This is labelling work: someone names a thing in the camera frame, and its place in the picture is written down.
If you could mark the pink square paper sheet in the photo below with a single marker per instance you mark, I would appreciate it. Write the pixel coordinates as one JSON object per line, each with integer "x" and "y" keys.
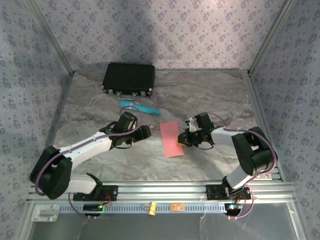
{"x": 170, "y": 140}

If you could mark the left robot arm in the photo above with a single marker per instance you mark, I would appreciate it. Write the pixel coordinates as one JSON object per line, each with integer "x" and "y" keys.
{"x": 50, "y": 172}

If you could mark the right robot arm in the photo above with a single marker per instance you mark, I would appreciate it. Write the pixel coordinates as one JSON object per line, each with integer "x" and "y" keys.
{"x": 252, "y": 152}

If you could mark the teal marker pen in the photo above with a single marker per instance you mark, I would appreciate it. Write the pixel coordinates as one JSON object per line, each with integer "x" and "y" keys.
{"x": 147, "y": 110}

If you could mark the orange label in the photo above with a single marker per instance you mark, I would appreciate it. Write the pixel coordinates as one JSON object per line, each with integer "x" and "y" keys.
{"x": 177, "y": 207}

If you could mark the yellow clip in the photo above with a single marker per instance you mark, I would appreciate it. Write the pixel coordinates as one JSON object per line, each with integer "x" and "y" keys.
{"x": 152, "y": 210}

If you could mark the grey metal panel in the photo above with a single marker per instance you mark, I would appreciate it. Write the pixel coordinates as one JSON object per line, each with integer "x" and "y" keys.
{"x": 162, "y": 227}

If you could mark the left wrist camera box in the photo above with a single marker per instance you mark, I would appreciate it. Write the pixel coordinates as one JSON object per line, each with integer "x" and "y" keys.
{"x": 131, "y": 123}

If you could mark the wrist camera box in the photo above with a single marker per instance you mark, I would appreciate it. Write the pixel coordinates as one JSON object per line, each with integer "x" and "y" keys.
{"x": 131, "y": 123}
{"x": 191, "y": 124}

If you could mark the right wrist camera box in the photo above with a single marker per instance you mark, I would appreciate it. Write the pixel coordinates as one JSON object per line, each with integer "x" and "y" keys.
{"x": 191, "y": 124}

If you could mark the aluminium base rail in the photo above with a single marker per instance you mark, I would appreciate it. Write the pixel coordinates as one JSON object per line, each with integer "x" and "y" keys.
{"x": 162, "y": 192}

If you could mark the aluminium side rail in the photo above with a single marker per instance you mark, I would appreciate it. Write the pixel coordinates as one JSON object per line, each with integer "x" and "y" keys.
{"x": 257, "y": 100}
{"x": 57, "y": 122}

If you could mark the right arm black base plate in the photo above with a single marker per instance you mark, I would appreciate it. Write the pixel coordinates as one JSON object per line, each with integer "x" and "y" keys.
{"x": 212, "y": 192}

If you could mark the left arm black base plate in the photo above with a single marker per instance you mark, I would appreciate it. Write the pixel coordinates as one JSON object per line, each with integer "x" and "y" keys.
{"x": 112, "y": 193}

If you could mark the aluminium frame post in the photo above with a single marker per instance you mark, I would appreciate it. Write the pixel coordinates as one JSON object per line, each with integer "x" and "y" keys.
{"x": 270, "y": 37}
{"x": 52, "y": 37}

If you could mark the clear acrylic bracket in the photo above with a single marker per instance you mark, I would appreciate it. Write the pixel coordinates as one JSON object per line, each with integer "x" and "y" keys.
{"x": 45, "y": 213}

